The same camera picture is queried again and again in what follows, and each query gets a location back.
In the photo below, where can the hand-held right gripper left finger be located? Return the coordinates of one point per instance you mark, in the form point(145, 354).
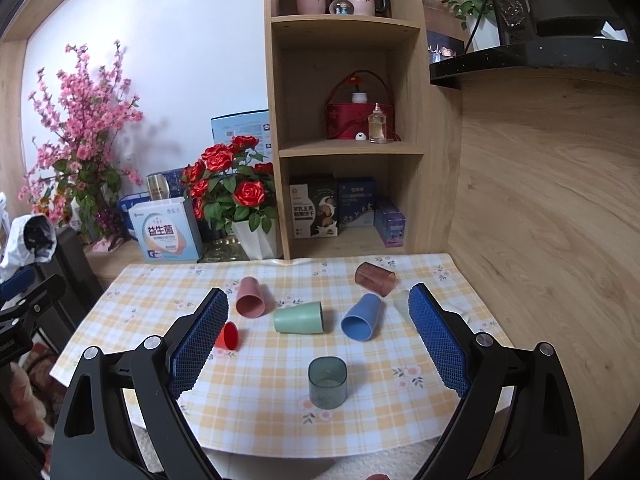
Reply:
point(197, 340)

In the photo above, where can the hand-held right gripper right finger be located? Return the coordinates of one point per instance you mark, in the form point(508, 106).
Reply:
point(440, 340)

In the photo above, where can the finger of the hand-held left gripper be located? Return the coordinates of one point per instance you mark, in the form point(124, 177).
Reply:
point(42, 292)
point(17, 281)

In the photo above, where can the red cup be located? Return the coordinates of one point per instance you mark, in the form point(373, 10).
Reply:
point(228, 336)

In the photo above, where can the white cup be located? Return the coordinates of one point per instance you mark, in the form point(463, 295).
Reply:
point(401, 303)

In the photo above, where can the pink cup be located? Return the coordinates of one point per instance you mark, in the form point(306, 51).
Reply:
point(250, 297)

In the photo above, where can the blue cup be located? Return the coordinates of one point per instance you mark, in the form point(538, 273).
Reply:
point(362, 316)

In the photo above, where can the brown translucent cup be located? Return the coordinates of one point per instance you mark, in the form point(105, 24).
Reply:
point(375, 278)

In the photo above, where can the light green cup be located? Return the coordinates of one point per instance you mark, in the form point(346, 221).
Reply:
point(298, 317)

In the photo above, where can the dark green translucent cup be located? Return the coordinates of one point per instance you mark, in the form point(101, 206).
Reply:
point(327, 384)

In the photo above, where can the white and black cloth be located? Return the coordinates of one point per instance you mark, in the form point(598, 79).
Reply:
point(17, 242)

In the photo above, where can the black chair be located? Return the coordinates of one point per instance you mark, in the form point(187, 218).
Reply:
point(75, 270)

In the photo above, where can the yellow checked floral tablecloth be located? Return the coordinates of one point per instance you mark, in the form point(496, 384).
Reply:
point(270, 365)

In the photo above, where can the green glass dish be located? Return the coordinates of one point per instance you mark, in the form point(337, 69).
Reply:
point(220, 251)

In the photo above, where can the blue and white carton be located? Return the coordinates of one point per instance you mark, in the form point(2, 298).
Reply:
point(165, 232)

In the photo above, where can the white ribbed vase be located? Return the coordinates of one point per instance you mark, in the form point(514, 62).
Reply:
point(257, 242)

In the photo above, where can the small purple box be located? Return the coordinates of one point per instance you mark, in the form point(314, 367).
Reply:
point(391, 222)

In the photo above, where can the red rose bouquet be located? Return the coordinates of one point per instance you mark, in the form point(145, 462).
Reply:
point(247, 192)

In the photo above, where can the gold can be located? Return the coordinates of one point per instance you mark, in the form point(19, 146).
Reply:
point(158, 187)

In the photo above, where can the pink blossom branches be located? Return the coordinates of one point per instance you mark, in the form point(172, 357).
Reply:
point(82, 135)

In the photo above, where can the dark blue starry box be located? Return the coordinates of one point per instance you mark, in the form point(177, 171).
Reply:
point(179, 180)

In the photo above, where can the black and white snack box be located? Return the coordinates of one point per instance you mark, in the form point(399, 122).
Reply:
point(314, 210)

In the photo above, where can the light blue flat box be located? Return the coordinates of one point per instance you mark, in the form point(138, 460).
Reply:
point(240, 127)

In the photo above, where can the small white round gadget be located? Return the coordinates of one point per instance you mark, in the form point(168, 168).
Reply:
point(360, 136)

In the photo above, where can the wooden shelf unit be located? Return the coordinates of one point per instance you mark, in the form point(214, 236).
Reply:
point(421, 120)

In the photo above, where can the glass perfume bottle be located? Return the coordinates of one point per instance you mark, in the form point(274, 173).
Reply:
point(378, 125)

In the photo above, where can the red gift basket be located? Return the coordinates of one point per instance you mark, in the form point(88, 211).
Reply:
point(345, 117)

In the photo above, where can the black countertop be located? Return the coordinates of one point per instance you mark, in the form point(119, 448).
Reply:
point(540, 57)

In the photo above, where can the white flower pot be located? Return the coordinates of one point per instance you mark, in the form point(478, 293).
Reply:
point(485, 35)

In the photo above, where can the small snow globe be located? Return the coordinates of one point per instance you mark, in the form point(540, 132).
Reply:
point(340, 8)

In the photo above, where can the black appliance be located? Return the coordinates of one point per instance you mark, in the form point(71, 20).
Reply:
point(560, 0)

